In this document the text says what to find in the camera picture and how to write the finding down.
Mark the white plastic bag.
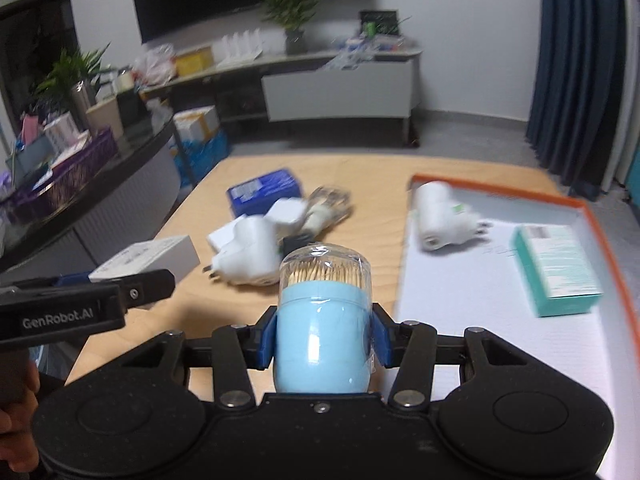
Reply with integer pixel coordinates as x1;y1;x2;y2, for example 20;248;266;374
131;44;177;84

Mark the white cube charger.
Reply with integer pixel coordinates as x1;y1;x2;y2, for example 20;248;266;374
264;198;308;237

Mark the white power bank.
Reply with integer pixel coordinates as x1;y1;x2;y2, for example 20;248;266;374
89;234;202;283

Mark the white router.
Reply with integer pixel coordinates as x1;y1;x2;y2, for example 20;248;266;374
214;29;264;62

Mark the white yellow carton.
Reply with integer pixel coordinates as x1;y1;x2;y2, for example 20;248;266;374
171;106;222;144

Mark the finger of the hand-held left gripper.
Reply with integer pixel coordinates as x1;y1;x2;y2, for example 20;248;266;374
106;268;177;312
0;271;93;292

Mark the blue curtain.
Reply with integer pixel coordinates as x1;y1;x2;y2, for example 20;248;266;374
524;0;632;202

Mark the blue bag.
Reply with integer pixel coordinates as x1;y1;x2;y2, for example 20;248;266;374
171;131;232;187

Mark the black box green print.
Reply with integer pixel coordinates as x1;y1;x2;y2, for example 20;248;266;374
359;9;402;39

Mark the potted bamboo plant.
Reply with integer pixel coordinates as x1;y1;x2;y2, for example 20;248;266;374
259;0;327;56

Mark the dark round side table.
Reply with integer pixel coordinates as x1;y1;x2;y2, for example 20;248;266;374
0;107;182;273

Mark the beige box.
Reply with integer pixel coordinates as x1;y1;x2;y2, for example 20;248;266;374
85;96;124;142

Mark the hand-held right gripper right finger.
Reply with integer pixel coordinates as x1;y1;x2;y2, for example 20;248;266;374
370;305;534;410

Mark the clear plastic package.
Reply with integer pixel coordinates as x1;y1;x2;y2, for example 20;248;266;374
300;186;354;234

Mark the leafy potted plant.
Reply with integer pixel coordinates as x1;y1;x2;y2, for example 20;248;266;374
34;44;115;128

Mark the orange rimmed tray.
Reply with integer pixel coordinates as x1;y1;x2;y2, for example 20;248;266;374
394;174;640;480

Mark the white television cabinet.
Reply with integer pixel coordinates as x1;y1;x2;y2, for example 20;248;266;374
139;42;424;149

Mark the teal box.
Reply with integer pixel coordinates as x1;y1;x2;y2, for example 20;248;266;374
509;224;604;319

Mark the white plug adapter green label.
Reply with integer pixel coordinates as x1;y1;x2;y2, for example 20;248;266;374
414;180;495;254

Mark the blue box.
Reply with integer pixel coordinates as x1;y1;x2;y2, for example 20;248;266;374
226;168;304;219

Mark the yellow box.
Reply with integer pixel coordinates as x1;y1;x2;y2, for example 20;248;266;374
174;46;217;79

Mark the purple basket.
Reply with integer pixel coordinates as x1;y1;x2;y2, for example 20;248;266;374
9;126;119;222

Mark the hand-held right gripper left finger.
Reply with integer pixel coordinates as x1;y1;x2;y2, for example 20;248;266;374
120;307;279;409

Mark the blue toothpick jar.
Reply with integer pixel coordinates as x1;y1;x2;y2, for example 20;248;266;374
272;243;377;395

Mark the person's left hand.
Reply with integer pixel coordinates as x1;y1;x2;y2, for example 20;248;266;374
0;360;45;474

